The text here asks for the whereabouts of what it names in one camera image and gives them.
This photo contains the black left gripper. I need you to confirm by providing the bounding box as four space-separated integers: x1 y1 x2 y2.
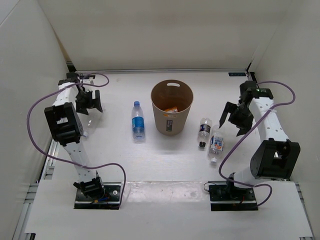
75 90 103 116

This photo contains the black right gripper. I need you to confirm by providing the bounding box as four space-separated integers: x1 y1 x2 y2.
219 101 254 137

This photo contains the clear unlabelled plastic bottle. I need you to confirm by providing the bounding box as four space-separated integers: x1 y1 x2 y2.
81 110 101 139

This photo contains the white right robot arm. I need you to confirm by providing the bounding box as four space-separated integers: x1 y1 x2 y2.
219 80 301 200

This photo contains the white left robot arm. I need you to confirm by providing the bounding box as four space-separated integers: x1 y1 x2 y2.
44 72 105 201

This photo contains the orange packet inside bin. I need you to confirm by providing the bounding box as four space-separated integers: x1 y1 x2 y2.
164 106 179 113

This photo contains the beige round waste bin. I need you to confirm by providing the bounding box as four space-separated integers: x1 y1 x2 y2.
150 79 194 136

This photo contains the clear bottle black label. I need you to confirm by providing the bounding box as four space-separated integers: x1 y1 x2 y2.
197 118 212 149

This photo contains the clear bottle blue orange label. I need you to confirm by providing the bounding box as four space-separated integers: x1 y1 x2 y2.
208 125 225 165

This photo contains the clear bottle blue cap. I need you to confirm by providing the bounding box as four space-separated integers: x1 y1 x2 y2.
131 101 145 143

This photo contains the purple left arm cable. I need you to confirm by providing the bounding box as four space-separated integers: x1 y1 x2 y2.
26 73 127 208

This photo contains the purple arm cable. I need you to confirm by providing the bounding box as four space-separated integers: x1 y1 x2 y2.
218 81 296 207
26 73 127 208

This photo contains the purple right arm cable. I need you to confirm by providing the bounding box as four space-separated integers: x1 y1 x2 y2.
218 81 296 207

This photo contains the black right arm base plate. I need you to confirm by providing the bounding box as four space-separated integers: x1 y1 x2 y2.
203 181 258 212

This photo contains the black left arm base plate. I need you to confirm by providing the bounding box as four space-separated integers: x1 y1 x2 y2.
73 182 122 210

